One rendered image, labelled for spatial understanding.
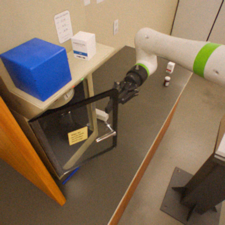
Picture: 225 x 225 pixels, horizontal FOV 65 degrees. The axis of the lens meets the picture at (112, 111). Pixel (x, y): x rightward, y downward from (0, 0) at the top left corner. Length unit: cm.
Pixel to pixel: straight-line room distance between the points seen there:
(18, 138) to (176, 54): 59
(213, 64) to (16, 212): 95
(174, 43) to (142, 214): 150
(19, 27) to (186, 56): 52
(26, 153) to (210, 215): 177
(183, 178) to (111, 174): 123
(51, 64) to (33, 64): 4
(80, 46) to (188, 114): 222
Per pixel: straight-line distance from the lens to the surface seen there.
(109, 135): 71
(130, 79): 81
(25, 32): 49
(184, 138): 233
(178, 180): 202
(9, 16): 47
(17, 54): 44
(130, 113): 115
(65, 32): 58
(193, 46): 70
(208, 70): 65
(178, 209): 192
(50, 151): 71
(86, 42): 52
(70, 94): 71
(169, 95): 133
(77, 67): 52
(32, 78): 40
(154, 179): 197
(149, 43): 83
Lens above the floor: 179
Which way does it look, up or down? 48 degrees down
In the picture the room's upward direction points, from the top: straight up
